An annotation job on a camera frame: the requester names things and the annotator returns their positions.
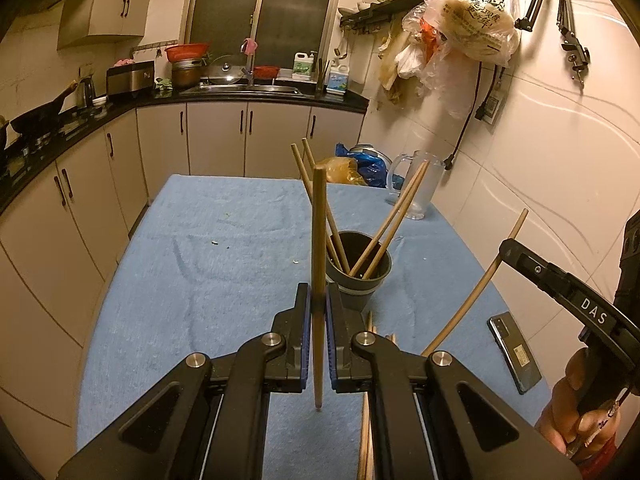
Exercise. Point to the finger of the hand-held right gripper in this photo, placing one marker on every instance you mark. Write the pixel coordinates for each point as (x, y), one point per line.
(550, 275)

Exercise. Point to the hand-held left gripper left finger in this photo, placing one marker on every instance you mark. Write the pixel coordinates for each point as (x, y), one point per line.
(303, 340)

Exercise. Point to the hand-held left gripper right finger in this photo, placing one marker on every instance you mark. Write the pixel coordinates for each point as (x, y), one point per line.
(330, 340)

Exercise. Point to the dark grey utensil holder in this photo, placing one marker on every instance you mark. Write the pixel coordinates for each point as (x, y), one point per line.
(357, 295)

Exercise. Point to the tan wooden chopstick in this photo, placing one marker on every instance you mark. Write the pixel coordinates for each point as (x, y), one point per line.
(383, 227)
(300, 161)
(308, 152)
(318, 260)
(393, 227)
(459, 310)

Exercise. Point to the bunch of wooden chopsticks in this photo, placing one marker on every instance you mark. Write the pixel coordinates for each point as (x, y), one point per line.
(366, 440)

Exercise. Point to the person's right hand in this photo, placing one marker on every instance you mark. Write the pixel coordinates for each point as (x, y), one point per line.
(557, 410)

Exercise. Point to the black smartphone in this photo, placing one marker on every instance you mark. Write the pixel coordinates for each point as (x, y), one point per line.
(515, 352)

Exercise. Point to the blue table cloth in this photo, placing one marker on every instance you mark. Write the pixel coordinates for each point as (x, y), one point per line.
(225, 285)

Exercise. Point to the clear glass mug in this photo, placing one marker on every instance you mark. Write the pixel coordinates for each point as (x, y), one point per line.
(427, 195)

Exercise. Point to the yellow plastic bag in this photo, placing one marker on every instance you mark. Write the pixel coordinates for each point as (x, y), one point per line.
(342, 170)

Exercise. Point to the blue plastic bag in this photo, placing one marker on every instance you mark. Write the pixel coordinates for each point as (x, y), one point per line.
(372, 170)

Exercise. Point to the white lower kitchen cabinets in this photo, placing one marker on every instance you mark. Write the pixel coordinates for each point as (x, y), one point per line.
(215, 135)

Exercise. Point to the white kitchen cabinets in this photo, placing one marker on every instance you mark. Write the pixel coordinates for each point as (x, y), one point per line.
(215, 135)
(110, 10)

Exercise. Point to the black kitchen countertop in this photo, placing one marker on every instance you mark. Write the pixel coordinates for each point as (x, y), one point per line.
(340, 100)

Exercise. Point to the bunch of hanging plastic bags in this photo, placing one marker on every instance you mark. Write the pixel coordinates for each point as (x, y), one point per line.
(410, 60)

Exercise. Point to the steel sink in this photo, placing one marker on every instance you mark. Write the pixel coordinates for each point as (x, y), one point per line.
(240, 89)

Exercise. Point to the white jug blue label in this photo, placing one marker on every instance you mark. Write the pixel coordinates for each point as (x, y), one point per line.
(338, 80)

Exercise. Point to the dark countertop chopstick caddy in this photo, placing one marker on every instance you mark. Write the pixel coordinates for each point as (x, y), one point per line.
(321, 77)

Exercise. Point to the plastic bag of flatbread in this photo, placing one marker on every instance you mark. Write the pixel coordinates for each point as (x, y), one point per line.
(475, 20)

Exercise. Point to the red bowl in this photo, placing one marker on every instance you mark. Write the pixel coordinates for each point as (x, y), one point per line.
(266, 71)

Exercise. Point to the white jug green label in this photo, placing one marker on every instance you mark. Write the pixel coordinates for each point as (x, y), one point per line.
(302, 67)

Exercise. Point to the sink faucet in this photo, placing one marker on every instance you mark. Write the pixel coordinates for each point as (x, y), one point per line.
(250, 67)

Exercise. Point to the glass pot lid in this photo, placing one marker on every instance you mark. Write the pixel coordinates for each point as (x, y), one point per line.
(227, 70)

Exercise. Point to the metal stock pot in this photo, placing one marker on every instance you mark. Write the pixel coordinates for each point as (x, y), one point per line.
(186, 75)

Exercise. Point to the pink cloth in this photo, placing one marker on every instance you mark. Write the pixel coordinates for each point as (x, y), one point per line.
(248, 45)

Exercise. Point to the red plastic basin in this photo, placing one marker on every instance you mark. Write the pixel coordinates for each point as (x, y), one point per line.
(187, 52)

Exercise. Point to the steel kitchen appliance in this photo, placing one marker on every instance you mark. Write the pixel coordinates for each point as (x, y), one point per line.
(130, 80)

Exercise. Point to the small white bowl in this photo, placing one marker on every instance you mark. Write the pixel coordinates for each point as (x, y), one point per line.
(100, 102)

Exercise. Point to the metal kettle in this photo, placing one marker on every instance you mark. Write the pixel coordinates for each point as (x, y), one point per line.
(87, 92)

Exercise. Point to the pink item on appliance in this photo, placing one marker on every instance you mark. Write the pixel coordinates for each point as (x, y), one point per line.
(124, 62)

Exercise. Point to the kitchen window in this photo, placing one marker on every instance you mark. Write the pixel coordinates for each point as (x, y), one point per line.
(225, 10)

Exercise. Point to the black wok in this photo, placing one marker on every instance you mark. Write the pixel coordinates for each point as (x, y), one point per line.
(37, 117)

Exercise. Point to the white upper kitchen cabinets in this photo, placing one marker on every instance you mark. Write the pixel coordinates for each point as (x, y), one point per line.
(110, 10)

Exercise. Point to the wall outlet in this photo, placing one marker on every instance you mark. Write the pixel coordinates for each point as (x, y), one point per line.
(490, 107)

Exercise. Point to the black wall shelf rack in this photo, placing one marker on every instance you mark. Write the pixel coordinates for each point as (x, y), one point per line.
(380, 7)

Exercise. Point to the wall hook rail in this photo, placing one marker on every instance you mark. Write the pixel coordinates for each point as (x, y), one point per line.
(147, 49)

